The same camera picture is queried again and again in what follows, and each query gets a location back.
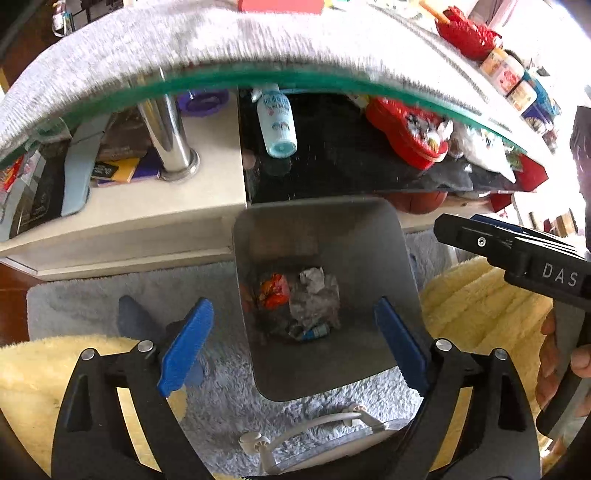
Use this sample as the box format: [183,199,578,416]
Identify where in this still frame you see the crumpled grey paper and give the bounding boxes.
[288,267,341,330]

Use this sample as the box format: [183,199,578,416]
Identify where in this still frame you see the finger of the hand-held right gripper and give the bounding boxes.
[470,213,578,250]
[433,213,515,265]

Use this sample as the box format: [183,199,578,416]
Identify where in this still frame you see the small blue tube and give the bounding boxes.
[295,323,331,342]

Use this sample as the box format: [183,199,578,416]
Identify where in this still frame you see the blue printed box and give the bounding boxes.
[522,76,561,136]

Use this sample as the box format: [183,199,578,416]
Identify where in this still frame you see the orange snack wrapper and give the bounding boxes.
[257,272,293,311]

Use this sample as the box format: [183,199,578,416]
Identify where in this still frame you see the pink label jar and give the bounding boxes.
[505,78,539,114]

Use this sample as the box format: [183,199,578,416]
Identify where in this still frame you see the basketball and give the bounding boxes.
[392,190,448,214]

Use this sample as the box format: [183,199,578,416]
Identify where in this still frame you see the red mesh bag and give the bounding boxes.
[436,7,503,61]

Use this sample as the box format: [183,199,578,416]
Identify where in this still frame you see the yellow and black book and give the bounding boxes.
[90,157,141,185]

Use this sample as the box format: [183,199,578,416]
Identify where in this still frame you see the white and blue bottle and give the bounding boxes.
[250,85,298,158]

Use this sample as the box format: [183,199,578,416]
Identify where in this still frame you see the chrome table leg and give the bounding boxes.
[137,92,201,183]

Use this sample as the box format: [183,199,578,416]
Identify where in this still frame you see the grey trash bin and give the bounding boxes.
[232,196,428,402]

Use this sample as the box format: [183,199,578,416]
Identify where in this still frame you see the grey-blue plastic strip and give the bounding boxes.
[60,113,112,217]

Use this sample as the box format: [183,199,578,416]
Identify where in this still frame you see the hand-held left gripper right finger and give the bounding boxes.
[373,296,542,480]

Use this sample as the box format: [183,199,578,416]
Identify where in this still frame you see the person's left leg yellow fleece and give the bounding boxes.
[0,336,188,480]

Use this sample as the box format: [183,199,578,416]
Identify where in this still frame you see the grey table mat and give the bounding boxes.
[0,0,561,160]

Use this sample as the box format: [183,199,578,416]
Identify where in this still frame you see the purple bowl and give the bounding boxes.
[177,89,230,116]

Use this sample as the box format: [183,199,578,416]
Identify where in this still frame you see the person's right hand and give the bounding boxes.
[536,309,591,411]

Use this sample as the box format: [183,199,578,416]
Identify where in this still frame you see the white jars with labels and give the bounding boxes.
[480,48,525,95]

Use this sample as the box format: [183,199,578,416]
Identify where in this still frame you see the white plastic bag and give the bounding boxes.
[450,120,517,182]

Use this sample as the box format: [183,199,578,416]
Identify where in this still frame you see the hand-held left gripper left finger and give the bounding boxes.
[51,298,215,480]

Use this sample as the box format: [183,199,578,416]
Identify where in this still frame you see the red box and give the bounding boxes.
[240,0,324,14]

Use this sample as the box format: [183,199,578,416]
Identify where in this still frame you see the cream coffee table base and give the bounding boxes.
[0,92,513,282]

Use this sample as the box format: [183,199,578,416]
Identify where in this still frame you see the black glossy box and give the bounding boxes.
[8,152,65,238]

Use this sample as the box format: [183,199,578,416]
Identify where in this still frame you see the red basket on lower shelf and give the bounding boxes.
[365,97,450,171]

